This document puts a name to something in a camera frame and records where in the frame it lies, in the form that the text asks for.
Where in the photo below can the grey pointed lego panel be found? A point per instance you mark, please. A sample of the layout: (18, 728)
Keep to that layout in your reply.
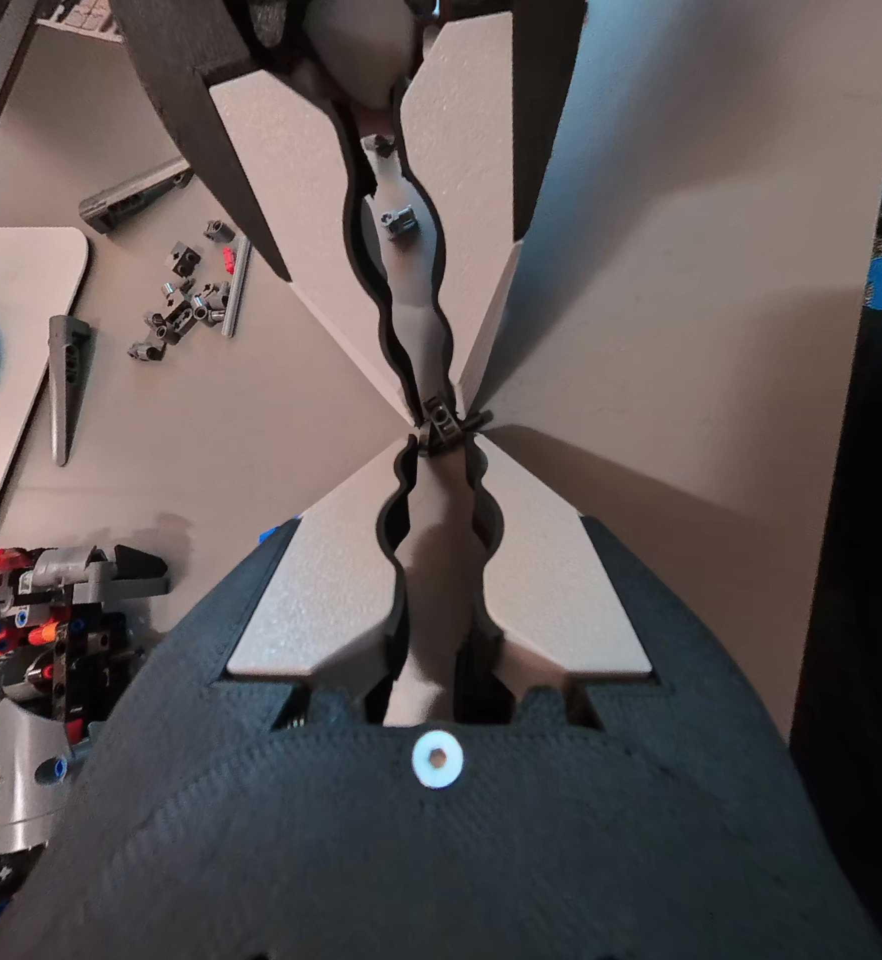
(70, 375)

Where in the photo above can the printed paper sheet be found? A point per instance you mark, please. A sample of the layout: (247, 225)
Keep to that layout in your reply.
(81, 19)

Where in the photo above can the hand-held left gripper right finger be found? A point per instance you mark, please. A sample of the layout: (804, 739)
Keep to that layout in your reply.
(553, 600)

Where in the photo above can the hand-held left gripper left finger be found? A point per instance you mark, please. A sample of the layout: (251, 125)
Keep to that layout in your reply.
(317, 600)

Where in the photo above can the long grey lego axle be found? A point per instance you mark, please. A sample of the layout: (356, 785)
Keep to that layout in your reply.
(236, 289)

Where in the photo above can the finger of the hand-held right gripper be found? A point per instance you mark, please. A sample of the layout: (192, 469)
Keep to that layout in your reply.
(471, 150)
(291, 187)

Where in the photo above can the black clothing blue print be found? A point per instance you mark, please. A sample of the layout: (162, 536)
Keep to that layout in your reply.
(861, 637)

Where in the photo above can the grey curved lego panel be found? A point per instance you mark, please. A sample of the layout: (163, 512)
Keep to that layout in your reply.
(130, 199)

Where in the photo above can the pile of dark lego connectors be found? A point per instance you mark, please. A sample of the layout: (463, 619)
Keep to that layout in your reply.
(182, 307)

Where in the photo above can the dark grey lego pin connector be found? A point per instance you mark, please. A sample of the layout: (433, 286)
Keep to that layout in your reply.
(445, 441)

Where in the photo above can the small dark grey lego connector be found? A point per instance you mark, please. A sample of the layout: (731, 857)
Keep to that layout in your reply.
(441, 412)
(400, 223)

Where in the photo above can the lego technic car model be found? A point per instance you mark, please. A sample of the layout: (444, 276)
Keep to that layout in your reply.
(36, 660)

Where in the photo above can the silver monitor stand base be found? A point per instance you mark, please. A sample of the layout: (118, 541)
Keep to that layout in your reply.
(28, 390)

